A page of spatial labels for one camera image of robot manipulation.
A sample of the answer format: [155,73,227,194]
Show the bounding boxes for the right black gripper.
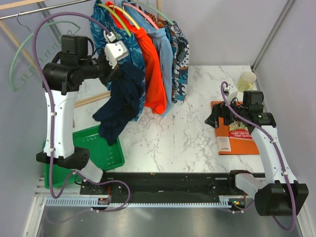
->
[205,96,248,128]

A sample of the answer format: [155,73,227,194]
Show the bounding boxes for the navy blue shorts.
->
[92,62,145,146]

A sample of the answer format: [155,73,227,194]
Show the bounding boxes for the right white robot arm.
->
[205,90,309,216]

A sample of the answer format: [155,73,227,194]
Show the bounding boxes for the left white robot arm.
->
[36,35,128,194]

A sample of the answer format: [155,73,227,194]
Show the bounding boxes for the blue patterned hanging shorts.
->
[88,2,146,122]

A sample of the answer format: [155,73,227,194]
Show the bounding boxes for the lime green hanger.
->
[97,2,132,38]

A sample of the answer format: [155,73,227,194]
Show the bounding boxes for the orange hanging shorts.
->
[105,1,166,115]

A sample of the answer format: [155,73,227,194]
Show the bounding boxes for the yellow hanger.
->
[112,5,140,30]

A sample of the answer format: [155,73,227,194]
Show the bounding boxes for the patterned grey orange shorts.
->
[145,12,190,105]

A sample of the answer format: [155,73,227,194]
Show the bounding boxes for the light blue hanging shorts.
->
[115,0,173,117]

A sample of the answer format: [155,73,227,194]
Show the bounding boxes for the pink hanger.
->
[121,0,159,31]

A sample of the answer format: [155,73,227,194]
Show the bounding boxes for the mint green loaded hanger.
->
[128,0,174,26]

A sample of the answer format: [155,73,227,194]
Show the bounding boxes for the red green children's book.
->
[229,122,252,140]

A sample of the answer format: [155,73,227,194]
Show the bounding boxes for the orange notebook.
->
[210,100,261,156]

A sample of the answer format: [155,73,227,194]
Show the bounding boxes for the pale yellow mug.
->
[237,72,257,92]

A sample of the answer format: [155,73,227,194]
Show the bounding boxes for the green plastic tray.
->
[44,125,125,189]

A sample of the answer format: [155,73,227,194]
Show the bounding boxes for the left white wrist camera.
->
[104,33,129,68]

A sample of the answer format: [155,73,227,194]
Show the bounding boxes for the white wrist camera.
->
[224,84,238,103]
[104,33,129,68]

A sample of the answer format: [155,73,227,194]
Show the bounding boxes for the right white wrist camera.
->
[224,84,238,103]

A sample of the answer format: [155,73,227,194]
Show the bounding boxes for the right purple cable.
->
[220,81,297,232]

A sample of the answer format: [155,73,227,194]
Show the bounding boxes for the purple cable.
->
[220,81,297,232]
[33,11,131,213]

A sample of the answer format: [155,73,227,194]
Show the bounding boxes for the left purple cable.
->
[33,11,131,213]

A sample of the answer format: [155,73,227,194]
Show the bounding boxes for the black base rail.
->
[80,172,244,203]

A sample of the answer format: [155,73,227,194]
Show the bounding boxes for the white slotted cable duct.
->
[45,197,233,208]

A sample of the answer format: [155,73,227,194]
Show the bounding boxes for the metal clothes rail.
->
[0,0,90,20]

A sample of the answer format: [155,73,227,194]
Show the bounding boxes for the wooden clothes rack frame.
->
[0,0,110,108]

